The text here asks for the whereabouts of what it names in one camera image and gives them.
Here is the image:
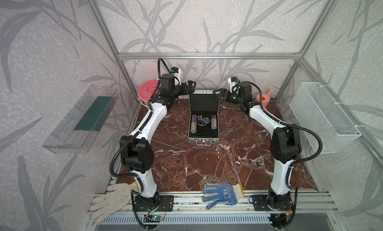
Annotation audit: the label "blue dotted work glove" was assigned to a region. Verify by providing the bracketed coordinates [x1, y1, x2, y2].
[202, 183, 245, 210]

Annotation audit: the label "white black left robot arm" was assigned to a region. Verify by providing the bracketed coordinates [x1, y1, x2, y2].
[109, 58, 195, 199]

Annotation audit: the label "silver aluminium poker case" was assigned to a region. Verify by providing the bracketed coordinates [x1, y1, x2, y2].
[188, 90, 219, 146]

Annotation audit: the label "pink watering can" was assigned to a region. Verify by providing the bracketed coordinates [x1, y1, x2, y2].
[256, 89, 274, 107]

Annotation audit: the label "round dealer buttons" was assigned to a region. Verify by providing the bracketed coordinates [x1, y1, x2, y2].
[197, 117, 210, 126]

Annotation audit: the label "poker chip row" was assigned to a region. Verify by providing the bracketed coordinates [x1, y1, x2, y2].
[211, 115, 217, 130]
[190, 114, 197, 134]

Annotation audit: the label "clear plastic wall tray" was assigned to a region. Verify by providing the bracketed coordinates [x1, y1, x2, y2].
[42, 85, 119, 154]

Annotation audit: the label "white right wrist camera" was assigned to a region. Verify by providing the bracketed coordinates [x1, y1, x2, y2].
[228, 77, 240, 93]

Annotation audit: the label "right poker chip row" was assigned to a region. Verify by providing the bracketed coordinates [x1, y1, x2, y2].
[211, 115, 217, 130]

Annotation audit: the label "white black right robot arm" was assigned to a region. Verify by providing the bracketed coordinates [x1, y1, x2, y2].
[213, 82, 323, 199]

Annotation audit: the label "pink bucket with lid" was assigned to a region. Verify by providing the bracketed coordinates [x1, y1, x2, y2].
[138, 80, 158, 108]

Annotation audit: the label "white cotton work glove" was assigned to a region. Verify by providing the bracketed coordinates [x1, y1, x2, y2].
[89, 182, 140, 224]

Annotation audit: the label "left poker chip row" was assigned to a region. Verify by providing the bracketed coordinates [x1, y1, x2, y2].
[190, 114, 197, 134]

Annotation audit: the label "white wire mesh basket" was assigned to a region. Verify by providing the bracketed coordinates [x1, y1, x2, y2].
[289, 82, 361, 154]

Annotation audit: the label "aluminium front frame rail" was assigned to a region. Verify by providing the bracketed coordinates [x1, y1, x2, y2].
[86, 190, 339, 215]

